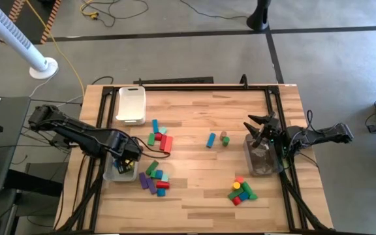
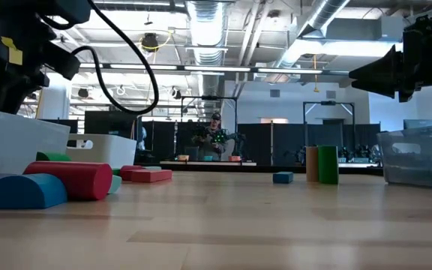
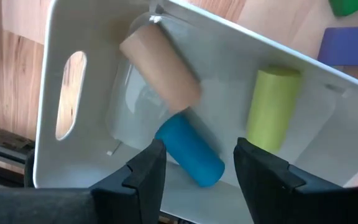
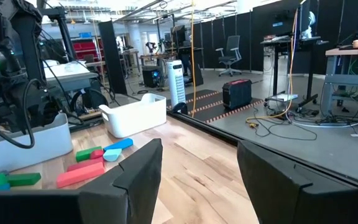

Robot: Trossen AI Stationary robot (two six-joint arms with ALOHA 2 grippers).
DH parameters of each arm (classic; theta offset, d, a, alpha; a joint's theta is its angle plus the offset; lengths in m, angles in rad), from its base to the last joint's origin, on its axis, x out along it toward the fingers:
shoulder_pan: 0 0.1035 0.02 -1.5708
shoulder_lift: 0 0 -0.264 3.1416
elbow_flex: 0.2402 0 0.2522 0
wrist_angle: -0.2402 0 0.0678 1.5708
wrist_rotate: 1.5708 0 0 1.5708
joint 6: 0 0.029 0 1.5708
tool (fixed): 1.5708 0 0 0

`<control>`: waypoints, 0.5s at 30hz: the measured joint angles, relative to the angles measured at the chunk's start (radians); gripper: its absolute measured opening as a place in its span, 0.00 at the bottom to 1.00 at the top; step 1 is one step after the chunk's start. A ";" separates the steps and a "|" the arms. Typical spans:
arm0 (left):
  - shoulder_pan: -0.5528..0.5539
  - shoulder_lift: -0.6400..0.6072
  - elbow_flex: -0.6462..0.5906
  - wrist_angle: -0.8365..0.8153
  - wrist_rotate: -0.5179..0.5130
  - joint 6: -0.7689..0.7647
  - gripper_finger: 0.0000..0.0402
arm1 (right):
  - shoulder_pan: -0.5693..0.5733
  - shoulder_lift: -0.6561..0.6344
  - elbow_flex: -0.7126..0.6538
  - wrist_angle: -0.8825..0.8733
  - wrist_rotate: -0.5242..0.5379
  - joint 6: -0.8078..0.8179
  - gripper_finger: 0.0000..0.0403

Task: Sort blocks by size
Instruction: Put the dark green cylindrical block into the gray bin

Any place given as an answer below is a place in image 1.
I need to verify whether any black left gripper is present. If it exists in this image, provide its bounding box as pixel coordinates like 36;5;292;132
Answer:
116;140;143;174

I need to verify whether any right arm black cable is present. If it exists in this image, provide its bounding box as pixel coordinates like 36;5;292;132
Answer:
306;109;316;131

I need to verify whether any purple rectangular block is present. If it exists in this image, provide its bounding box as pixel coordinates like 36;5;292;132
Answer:
146;177;158;196
138;172;149;190

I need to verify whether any black aluminium table frame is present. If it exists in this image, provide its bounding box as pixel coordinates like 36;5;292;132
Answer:
55;84;334;234

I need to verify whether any long orange-red block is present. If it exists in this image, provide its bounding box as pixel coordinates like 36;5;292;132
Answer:
163;136;174;155

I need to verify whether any dark grey side desk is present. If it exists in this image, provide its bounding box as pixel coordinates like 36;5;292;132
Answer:
0;96;32;196

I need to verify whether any black stand base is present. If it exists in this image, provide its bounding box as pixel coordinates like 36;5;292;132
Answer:
245;0;272;33

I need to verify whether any light grey plastic bin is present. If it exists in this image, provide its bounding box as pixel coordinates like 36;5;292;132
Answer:
102;153;140;183

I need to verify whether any black flat floor bar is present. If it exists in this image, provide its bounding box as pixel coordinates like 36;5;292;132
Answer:
133;76;215;86

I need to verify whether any white tower fan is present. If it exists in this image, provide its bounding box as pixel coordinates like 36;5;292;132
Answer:
0;0;59;80

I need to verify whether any long green block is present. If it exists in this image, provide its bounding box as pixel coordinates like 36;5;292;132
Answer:
145;160;160;176
227;187;245;200

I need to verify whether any clear smoky plastic bin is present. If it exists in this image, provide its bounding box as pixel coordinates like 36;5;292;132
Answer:
242;132;282;177

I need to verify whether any white plastic bin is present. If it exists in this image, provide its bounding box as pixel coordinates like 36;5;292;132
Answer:
115;86;147;127

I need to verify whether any short black cable loop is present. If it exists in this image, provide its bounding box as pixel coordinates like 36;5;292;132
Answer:
91;76;114;86

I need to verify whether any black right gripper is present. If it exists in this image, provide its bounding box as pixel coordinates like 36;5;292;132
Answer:
243;114;286;153

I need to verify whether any black controller box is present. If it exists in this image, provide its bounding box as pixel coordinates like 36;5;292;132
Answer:
49;133;81;149

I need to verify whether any long yellow cable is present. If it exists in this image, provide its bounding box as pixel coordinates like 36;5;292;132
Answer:
25;0;86;99

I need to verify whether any yellow cable with plug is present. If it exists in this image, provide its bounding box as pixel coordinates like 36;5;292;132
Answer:
79;0;99;20

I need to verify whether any blue rectangular block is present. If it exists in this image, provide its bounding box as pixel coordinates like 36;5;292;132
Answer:
206;132;217;149

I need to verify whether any white fan cord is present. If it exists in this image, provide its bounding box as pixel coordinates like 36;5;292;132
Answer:
29;70;58;99

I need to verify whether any black floor cable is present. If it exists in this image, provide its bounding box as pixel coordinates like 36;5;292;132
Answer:
180;0;249;20
80;0;149;29

